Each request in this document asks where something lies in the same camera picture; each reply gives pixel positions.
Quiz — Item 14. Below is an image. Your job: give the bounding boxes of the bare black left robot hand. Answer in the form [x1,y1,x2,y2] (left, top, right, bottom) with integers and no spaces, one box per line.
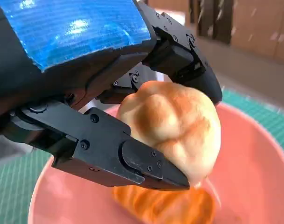
[0,0,223,192]

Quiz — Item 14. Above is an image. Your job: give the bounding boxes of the round pale toy bread bun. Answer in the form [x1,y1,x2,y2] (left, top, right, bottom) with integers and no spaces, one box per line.
[116,80,222,186]

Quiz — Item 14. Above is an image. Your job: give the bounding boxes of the orange striped toy bread loaf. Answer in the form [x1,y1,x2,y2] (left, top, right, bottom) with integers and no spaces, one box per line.
[111,184,218,224]

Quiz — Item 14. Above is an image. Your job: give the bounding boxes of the pink bowl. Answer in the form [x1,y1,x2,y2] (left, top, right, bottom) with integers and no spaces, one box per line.
[27,102,284,224]

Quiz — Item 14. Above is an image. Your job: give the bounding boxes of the green cutting mat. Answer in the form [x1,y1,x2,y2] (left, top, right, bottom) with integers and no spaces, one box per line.
[0,85,284,224]

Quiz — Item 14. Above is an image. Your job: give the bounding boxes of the brown cardboard box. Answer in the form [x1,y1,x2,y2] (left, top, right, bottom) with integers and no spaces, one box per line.
[232,0,284,59]

